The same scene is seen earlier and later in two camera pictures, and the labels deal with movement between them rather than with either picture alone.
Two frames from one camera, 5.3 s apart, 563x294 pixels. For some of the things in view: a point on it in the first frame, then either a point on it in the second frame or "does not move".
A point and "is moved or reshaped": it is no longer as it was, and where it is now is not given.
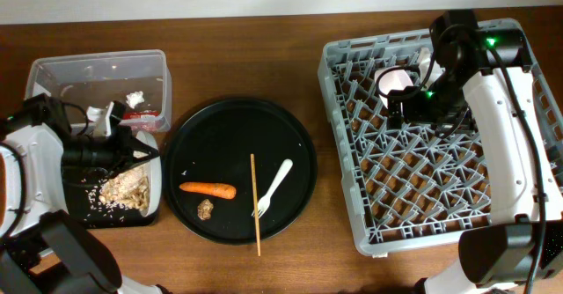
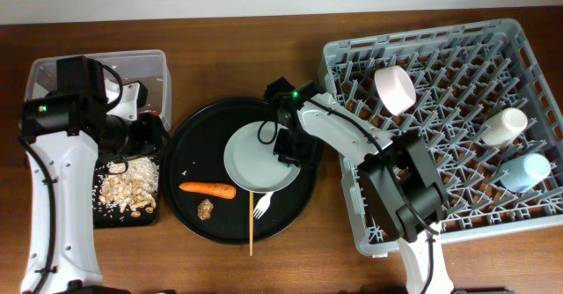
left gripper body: [101, 152] to [134, 139]
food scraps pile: [113, 195] is moved or reshaped
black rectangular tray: [84, 209] does not move
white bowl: [391, 77] does not move
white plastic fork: [264, 202] does not move
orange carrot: [225, 191] does not move
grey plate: [156, 174] to [250, 162]
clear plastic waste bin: [140, 80] does not move
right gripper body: [437, 107] to [296, 145]
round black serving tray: [208, 170] does not move
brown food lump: [204, 209] does not move
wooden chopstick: [255, 204] to [251, 218]
